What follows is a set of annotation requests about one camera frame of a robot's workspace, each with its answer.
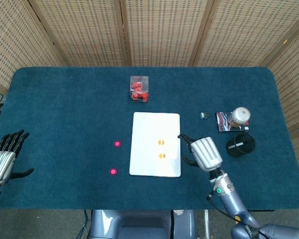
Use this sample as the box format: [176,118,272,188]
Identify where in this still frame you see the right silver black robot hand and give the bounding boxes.
[177,133,224,172]

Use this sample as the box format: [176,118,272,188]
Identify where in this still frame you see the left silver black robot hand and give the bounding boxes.
[0,129,35,186]

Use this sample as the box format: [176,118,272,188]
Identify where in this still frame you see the white rectangular board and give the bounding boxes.
[129,112,181,178]

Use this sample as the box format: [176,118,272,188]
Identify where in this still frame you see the clear box of red pieces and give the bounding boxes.
[130,75,150,103]

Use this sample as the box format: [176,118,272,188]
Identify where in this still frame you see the black mesh pen cup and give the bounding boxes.
[226,133,256,157]

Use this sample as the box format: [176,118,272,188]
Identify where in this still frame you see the white-lidded clear snack jar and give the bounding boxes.
[226,107,251,129]

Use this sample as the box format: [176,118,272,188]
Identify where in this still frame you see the silver metal table leg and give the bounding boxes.
[203,210,210,239]

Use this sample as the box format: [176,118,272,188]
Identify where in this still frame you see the dark teal table mat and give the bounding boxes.
[0,66,299,211]

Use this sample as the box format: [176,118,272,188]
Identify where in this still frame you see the grey-blue robot torso base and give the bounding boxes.
[89,210,197,239]

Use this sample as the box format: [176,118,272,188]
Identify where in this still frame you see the woven bamboo folding screen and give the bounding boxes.
[0,0,299,136]

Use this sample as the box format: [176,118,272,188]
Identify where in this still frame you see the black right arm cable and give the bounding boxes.
[206,191,240,221]

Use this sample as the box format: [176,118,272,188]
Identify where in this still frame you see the blue floor cables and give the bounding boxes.
[78,210,93,239]

